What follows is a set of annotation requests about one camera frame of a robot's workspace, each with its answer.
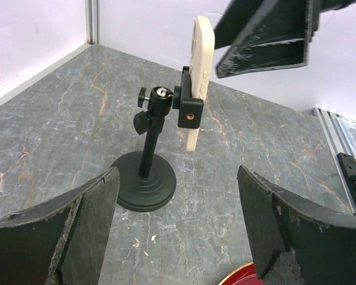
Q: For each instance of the aluminium frame rail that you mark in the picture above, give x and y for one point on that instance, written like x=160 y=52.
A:
x=339 y=134

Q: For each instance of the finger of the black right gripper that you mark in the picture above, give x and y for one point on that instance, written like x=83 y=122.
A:
x=262 y=22
x=282 y=54

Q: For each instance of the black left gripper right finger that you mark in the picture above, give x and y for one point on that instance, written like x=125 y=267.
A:
x=294 y=240

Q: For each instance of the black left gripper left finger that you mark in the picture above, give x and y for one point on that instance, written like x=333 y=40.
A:
x=62 y=240

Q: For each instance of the round red tray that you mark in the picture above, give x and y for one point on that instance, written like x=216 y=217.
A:
x=244 y=275

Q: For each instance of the cream cased smartphone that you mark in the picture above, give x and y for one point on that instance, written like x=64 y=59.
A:
x=203 y=43

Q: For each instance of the black phone stand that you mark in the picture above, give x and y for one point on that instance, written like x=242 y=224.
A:
x=148 y=181

